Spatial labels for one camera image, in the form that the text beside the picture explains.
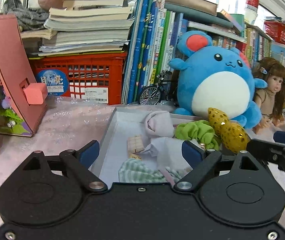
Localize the yellow sequin pouch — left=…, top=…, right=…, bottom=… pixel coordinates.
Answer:
left=207, top=107, right=250, bottom=154

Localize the red plastic basket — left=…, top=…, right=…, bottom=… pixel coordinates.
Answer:
left=264, top=21, right=285, bottom=44

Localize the big blue round plush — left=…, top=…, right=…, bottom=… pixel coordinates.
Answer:
left=169, top=30, right=267, bottom=129

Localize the red white canister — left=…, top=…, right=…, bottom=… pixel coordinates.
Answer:
left=244, top=0, right=259, bottom=25

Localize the row of upright books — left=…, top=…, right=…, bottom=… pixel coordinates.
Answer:
left=121, top=0, right=285, bottom=107

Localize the pale pink knitted sock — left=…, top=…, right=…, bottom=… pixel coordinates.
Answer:
left=144, top=111, right=175, bottom=138

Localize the stack of books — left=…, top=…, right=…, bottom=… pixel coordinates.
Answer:
left=21, top=0, right=137, bottom=56

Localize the grey cloth pile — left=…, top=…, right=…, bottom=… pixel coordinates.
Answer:
left=2, top=0, right=49, bottom=31

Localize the green checkered scrunchie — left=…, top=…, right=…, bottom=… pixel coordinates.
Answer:
left=118, top=158, right=192, bottom=185

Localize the pink wooden triangle house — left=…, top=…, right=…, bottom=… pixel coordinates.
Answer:
left=0, top=14, right=47, bottom=137

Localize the red plastic crate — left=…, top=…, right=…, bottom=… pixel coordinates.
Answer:
left=29, top=51, right=127, bottom=105

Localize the brown haired baby doll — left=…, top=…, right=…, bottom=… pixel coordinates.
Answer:
left=253, top=57, right=285, bottom=134

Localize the miniature bicycle model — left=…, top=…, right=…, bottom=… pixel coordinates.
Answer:
left=138, top=70, right=178, bottom=105

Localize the green fabric scrunchie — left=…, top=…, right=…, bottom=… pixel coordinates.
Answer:
left=175, top=120, right=221, bottom=150

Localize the white cardboard box tray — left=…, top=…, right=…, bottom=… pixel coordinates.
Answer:
left=90, top=107, right=192, bottom=186

